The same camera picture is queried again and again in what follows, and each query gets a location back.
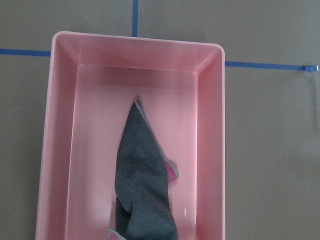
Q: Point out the grey pink microfibre cloth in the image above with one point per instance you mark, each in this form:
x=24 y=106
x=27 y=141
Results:
x=142 y=177

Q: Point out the pink plastic bin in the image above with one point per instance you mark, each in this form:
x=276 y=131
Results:
x=93 y=81

